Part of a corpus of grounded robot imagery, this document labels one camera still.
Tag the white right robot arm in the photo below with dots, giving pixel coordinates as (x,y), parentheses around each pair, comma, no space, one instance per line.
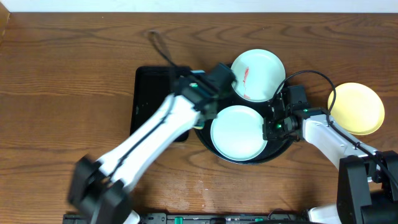
(367,178)

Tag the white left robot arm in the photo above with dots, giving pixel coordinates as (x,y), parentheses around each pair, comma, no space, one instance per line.
(100,190)

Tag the black rectangular tray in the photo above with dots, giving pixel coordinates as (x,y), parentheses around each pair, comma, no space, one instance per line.
(151,86)

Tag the pale green plate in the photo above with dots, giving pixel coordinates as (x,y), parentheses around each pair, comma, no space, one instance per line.
(236,133)

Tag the yellow plate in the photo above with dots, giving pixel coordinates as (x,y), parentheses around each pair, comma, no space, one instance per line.
(356,108)

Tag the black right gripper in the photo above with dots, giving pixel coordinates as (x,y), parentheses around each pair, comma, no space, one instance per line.
(268,134)

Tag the green yellow sponge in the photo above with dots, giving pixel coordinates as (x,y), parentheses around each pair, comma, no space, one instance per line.
(199,125)

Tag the light blue plate with stain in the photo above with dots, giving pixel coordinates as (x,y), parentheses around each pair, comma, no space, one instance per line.
(258,74)

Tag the black round tray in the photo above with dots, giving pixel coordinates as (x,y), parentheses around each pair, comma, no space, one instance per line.
(273,149)

